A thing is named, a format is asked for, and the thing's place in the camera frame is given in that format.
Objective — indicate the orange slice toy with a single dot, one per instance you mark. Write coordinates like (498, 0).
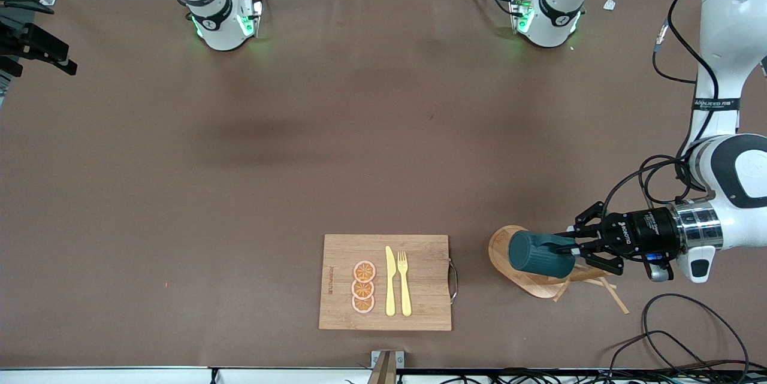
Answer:
(364, 271)
(362, 290)
(362, 305)

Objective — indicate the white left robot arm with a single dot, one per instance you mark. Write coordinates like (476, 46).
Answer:
(731, 42)

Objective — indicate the brown table cover sheet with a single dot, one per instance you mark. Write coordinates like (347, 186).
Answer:
(180, 192)

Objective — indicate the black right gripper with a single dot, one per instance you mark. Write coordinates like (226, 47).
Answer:
(37, 42)

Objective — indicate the dark teal ribbed mug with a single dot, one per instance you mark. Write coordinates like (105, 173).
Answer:
(539, 261)

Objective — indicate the white table edge rail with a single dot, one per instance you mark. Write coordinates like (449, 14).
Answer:
(120, 377)

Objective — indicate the yellow plastic fork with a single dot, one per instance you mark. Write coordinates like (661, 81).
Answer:
(405, 294)

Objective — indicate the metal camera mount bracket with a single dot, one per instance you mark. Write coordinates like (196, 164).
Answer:
(386, 366)

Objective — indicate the yellow plastic knife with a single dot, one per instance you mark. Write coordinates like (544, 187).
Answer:
(390, 288)

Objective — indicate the wooden cup rack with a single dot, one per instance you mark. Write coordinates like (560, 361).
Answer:
(539, 289)

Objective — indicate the small white paper scrap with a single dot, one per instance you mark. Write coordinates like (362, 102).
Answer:
(609, 4)

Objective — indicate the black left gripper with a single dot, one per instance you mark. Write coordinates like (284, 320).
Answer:
(644, 229)

